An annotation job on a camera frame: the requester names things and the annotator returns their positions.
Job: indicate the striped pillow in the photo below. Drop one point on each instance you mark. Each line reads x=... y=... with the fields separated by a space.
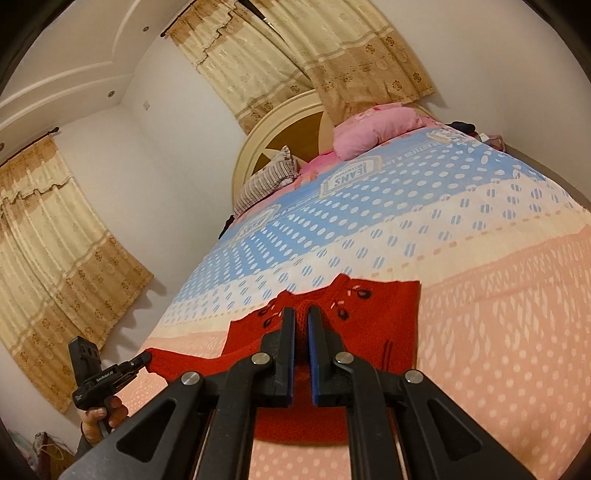
x=265 y=182

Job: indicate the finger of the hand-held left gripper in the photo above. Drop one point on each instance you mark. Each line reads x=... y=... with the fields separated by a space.
x=142 y=359

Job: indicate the reddish brown furniture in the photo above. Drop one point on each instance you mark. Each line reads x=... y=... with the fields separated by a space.
x=53 y=452

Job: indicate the beige floral curtain panel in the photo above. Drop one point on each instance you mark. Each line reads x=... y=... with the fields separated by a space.
x=240 y=60
x=351 y=50

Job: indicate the beige floral side curtain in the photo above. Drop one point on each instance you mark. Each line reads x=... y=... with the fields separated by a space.
x=55 y=258

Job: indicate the person's left hand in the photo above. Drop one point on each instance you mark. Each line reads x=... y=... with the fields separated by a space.
x=115 y=410

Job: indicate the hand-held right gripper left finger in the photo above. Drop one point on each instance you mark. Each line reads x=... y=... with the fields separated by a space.
x=290 y=369

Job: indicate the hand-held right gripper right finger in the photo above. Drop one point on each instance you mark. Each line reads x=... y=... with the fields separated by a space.
x=315 y=369

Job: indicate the pink pillow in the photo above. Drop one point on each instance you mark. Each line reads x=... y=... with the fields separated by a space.
x=369 y=131

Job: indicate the polka dot bed sheet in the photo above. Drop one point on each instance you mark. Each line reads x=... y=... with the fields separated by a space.
x=485 y=300

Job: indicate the red knitted sweater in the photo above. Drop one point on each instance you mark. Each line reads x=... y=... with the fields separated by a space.
x=369 y=323

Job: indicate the cream wooden headboard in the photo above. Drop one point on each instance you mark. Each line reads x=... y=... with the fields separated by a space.
x=277 y=134

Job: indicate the dark clothing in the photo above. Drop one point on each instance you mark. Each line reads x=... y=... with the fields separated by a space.
x=461 y=127

